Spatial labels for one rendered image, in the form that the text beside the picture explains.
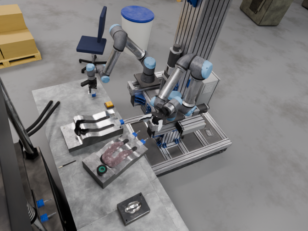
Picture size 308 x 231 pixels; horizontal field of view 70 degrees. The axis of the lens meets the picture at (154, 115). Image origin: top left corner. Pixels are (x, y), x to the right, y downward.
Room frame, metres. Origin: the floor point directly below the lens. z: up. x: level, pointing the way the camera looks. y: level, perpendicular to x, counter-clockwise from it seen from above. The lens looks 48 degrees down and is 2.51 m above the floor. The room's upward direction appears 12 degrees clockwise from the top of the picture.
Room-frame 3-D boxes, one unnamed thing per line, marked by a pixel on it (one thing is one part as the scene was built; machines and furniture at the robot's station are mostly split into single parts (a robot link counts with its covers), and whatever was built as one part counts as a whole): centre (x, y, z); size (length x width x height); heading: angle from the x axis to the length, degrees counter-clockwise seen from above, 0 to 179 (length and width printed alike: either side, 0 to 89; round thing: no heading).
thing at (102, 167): (0.77, 0.30, 0.93); 0.08 x 0.08 x 0.04
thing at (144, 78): (1.82, 0.15, 1.09); 0.15 x 0.15 x 0.10
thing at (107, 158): (0.96, 0.24, 0.90); 0.26 x 0.18 x 0.08; 147
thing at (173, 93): (1.42, -0.14, 1.20); 0.13 x 0.12 x 0.14; 61
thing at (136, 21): (3.96, 0.68, 0.37); 0.61 x 0.61 x 0.74
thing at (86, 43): (3.13, 1.23, 0.48); 0.56 x 0.53 x 0.96; 119
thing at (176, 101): (1.12, -0.12, 1.43); 0.11 x 0.08 x 0.09; 151
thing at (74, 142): (1.18, 0.53, 0.87); 0.50 x 0.26 x 0.14; 129
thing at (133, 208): (0.57, 0.00, 0.83); 0.20 x 0.15 x 0.07; 129
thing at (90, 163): (0.95, 0.23, 0.85); 0.50 x 0.26 x 0.11; 147
